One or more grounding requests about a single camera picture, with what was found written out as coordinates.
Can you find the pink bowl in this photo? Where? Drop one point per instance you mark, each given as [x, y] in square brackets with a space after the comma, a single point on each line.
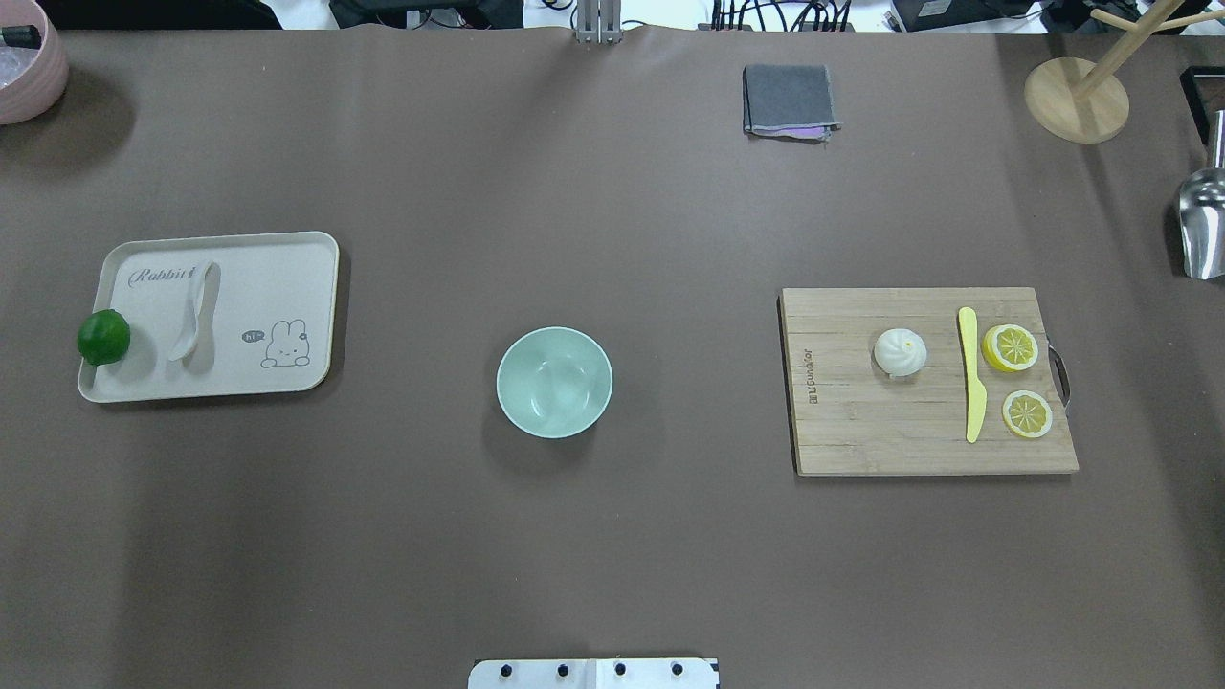
[34, 83]

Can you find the green lime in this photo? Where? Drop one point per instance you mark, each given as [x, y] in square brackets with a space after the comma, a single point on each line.
[103, 338]

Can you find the white steamed bun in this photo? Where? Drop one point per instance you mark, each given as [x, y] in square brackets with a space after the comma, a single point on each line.
[900, 352]

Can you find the white ceramic spoon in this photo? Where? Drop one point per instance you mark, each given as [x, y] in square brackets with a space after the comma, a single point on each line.
[190, 331]

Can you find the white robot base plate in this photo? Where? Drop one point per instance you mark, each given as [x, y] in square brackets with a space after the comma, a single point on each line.
[612, 672]

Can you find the bamboo cutting board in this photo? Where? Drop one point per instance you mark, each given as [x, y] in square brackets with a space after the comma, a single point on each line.
[850, 419]

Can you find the upper lemon half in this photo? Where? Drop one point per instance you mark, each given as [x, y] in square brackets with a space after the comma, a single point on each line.
[1010, 348]

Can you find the lower lemon slice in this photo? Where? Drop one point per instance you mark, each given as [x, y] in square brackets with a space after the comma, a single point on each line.
[1027, 414]

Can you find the mint green bowl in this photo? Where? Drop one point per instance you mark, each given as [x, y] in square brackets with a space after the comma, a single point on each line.
[554, 382]

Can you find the folded grey cloth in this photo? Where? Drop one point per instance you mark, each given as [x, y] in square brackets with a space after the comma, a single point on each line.
[792, 102]

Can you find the metal scoop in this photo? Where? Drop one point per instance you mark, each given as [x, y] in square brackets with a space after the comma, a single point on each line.
[1201, 211]

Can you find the beige rabbit tray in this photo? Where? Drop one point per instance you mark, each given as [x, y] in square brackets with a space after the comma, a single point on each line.
[268, 317]

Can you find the wooden mug tree stand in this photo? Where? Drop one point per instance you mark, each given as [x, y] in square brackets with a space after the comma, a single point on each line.
[1082, 101]

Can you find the yellow plastic knife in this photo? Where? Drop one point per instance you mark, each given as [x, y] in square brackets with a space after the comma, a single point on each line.
[975, 389]

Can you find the dark tray at edge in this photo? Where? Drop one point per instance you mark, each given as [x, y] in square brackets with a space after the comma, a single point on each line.
[1203, 88]

